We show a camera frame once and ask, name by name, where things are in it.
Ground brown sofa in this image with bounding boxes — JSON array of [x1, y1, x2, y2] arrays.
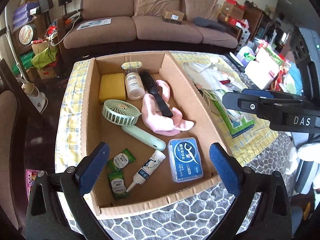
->
[[63, 0, 238, 50]]

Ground small cardboard box on sofa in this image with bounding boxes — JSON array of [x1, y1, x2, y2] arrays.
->
[[162, 9, 185, 25]]

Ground green wipe sachet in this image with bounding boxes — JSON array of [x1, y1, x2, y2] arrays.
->
[[106, 148, 136, 173], [107, 171, 128, 200]]

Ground pink sock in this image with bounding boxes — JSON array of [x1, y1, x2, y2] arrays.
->
[[141, 79, 195, 137]]

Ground white glue tube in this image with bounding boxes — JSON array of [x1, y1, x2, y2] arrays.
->
[[126, 150, 166, 192]]

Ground green handheld fan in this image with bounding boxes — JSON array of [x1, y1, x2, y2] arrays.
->
[[102, 99, 166, 151]]

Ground blue white paper on sofa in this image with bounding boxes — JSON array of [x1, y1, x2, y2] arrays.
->
[[77, 18, 112, 30]]

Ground green wet wipes pack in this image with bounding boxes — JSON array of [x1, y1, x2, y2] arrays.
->
[[208, 89, 255, 138]]

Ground yellow plaid cloth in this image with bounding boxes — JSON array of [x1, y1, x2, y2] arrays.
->
[[55, 51, 283, 174]]

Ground large cardboard box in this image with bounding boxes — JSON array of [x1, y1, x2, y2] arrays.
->
[[80, 50, 233, 217]]

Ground dark blue neck pillow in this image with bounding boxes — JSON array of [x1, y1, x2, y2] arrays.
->
[[193, 17, 227, 33]]

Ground round cookie tin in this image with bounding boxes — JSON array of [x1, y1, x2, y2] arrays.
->
[[18, 24, 36, 46]]

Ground blue floss pick box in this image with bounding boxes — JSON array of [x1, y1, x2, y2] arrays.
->
[[168, 137, 203, 183]]

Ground yellow sponge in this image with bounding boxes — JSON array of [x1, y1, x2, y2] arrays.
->
[[99, 73, 126, 104]]

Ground black hairbrush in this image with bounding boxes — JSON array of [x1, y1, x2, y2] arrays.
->
[[139, 69, 173, 118]]

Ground Olay lotion bottle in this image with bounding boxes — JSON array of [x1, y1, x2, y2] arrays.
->
[[124, 68, 145, 101]]

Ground white tissue box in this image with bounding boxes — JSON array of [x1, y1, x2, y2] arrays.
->
[[245, 48, 279, 90]]

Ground black remote control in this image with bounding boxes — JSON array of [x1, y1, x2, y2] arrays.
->
[[227, 52, 245, 73]]

